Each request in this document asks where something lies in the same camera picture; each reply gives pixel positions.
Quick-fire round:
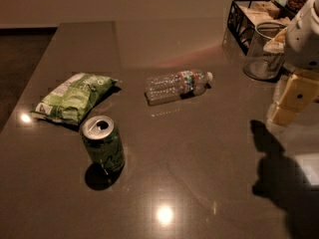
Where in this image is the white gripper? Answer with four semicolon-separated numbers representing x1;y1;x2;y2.
263;0;319;126

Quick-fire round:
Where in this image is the green soda can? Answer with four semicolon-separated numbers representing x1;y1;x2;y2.
82;116;125;174

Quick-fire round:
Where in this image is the green jalapeno chip bag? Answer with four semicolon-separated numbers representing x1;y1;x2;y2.
32;73;117;125

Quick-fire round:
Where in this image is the clear glass cup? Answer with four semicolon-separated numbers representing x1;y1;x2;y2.
242;22;285;81

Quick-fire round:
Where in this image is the clear plastic water bottle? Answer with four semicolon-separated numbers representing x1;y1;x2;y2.
145;69;213;107

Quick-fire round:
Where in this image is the black wire basket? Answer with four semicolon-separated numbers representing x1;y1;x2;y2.
227;0;294;54

